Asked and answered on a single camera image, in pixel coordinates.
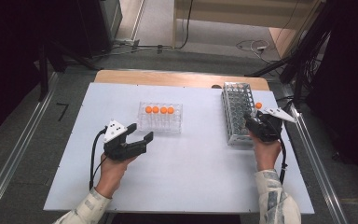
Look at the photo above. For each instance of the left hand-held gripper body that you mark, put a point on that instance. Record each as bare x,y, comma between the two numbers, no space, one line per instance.
116,146

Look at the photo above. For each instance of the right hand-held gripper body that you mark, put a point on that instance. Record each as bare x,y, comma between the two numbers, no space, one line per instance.
268,127

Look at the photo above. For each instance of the white metal tube rack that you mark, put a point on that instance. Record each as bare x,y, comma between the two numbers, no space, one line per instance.
234,102

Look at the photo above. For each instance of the clear plastic tube rack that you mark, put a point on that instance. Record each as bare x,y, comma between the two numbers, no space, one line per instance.
160,121

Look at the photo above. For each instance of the person's right hand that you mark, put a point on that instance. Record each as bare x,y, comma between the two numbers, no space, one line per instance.
265,154

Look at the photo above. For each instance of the person's left hand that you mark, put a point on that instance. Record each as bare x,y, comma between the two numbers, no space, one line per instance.
113,174

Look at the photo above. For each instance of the white board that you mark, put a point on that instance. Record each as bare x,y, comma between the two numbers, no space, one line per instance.
192,174

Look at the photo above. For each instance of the wooden table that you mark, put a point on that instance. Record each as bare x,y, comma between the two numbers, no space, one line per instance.
167,79

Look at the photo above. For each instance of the grey power strip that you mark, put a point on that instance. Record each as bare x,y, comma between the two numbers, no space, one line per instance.
126,41

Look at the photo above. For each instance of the black curtain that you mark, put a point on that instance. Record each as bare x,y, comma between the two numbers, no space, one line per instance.
351,77
9,62

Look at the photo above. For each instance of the black metal stand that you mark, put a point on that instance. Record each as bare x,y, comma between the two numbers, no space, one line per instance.
43,77

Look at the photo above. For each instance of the light wooden furniture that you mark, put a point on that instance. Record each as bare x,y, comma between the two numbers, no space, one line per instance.
245,12

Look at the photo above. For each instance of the dark cabinet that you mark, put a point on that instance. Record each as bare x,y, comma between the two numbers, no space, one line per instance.
90,28

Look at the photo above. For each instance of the aluminium floor rail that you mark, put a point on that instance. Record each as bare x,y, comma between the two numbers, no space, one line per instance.
14,155
338,205

